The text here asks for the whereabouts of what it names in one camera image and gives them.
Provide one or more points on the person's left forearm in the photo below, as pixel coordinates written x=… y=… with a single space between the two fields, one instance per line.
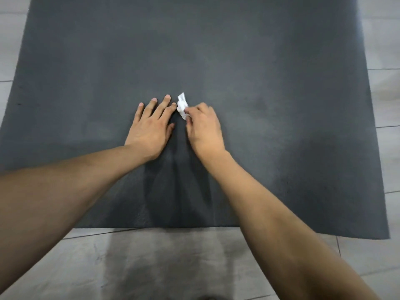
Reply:
x=56 y=199

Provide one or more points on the person's right forearm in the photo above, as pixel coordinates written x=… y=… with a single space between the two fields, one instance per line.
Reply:
x=287 y=228

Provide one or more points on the person's left hand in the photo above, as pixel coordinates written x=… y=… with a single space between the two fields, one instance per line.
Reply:
x=150 y=134

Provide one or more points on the person's right hand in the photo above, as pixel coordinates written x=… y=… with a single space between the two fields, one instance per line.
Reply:
x=204 y=131

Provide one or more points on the dark grey yoga mat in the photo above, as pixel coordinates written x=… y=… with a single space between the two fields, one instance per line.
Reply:
x=281 y=74

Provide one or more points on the white wipe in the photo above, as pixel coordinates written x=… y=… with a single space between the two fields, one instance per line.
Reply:
x=182 y=103

